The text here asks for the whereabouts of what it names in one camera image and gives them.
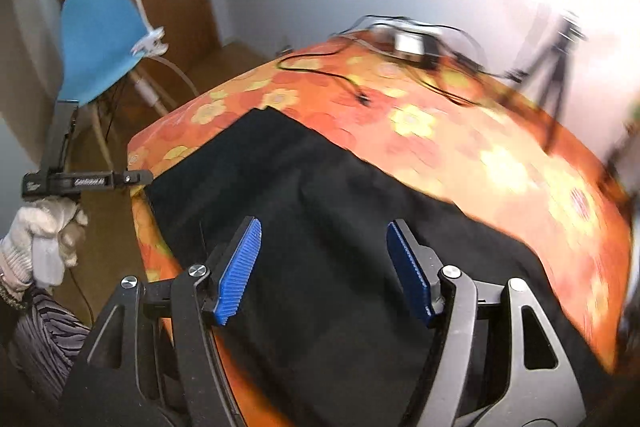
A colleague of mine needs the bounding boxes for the charger with black cables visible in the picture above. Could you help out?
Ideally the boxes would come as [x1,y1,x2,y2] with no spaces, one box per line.
[330,14,501,108]

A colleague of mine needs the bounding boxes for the white lamp cable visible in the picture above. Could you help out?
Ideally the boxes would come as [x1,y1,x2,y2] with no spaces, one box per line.
[132,54,201,105]

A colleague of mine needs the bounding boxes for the blue chair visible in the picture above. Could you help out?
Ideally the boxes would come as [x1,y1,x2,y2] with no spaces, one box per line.
[57,0,171,168]

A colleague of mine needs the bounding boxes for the orange floral bed sheet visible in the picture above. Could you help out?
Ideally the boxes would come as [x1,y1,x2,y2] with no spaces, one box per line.
[127,38,633,427]

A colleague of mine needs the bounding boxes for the white charger box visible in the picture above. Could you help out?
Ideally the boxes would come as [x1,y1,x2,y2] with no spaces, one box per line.
[394,27,427,58]

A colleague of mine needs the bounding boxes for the person's left forearm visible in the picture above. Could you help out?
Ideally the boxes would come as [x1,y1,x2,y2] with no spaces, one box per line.
[0,274,94,408]

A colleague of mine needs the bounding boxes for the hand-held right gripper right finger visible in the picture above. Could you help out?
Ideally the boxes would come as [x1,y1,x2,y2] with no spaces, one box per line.
[386,219,588,427]

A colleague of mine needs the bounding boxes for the black tripod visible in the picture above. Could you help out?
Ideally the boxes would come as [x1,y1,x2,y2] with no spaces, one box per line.
[505,14,587,154]

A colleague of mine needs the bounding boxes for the person's left hand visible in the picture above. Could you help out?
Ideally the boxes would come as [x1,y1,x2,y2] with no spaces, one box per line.
[0,196,89,294]

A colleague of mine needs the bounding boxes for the black pants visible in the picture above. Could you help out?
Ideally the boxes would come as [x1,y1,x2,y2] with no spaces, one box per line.
[145,107,621,427]

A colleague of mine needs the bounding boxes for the black cable with plug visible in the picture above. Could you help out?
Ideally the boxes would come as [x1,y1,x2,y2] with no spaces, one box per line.
[276,52,372,108]

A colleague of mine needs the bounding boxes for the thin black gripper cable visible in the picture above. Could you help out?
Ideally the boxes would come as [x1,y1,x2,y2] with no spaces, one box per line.
[67,264,97,325]

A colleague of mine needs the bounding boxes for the black power adapter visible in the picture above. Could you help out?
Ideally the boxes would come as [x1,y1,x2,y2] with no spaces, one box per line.
[425,38,443,70]

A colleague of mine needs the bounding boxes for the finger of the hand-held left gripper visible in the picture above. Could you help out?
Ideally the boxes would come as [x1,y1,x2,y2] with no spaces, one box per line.
[116,170,154,186]

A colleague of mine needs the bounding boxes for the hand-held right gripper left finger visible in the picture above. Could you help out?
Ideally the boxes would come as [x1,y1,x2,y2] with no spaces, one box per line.
[59,216,263,427]

